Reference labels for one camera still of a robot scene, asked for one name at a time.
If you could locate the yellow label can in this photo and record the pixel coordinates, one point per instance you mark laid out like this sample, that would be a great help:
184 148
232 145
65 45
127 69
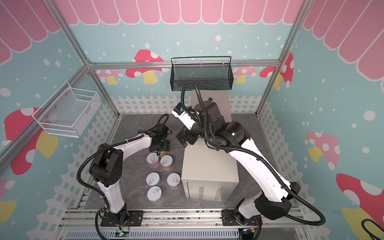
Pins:
162 154

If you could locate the white wire wall basket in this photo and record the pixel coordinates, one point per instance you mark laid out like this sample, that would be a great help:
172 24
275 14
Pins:
68 111

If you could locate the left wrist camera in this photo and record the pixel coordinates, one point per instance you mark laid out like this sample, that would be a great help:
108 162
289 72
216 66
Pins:
161 130

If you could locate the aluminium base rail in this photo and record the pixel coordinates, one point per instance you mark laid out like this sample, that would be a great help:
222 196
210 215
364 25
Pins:
178 224

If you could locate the beige label can right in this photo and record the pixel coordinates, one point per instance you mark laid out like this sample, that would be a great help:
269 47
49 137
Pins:
174 181

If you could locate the black mesh wall basket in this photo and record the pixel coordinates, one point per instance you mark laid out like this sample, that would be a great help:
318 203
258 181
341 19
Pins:
209 72

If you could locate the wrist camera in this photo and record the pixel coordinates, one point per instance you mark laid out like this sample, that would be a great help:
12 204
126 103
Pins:
161 130
180 113

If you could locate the orange label can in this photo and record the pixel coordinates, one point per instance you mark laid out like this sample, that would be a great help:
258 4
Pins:
166 162

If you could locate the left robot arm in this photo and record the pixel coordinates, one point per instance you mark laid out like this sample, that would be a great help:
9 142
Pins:
106 168

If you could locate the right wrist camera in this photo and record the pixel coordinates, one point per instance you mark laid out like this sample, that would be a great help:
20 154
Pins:
180 113

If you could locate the beige metal cabinet counter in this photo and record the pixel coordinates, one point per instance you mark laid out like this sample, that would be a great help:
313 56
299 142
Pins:
208 176

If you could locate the white lid can middle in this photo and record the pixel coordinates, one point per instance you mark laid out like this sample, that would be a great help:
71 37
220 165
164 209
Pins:
152 179

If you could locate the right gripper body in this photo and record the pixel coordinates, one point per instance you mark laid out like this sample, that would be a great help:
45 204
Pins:
186 137

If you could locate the green label can front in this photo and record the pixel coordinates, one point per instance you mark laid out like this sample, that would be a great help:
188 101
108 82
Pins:
155 195

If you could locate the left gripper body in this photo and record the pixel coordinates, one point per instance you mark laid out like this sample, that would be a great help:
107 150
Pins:
163 146

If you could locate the pink label can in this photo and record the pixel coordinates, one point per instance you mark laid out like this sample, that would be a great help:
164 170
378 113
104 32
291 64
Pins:
153 160

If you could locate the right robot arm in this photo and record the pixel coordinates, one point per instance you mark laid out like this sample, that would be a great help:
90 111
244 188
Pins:
203 120

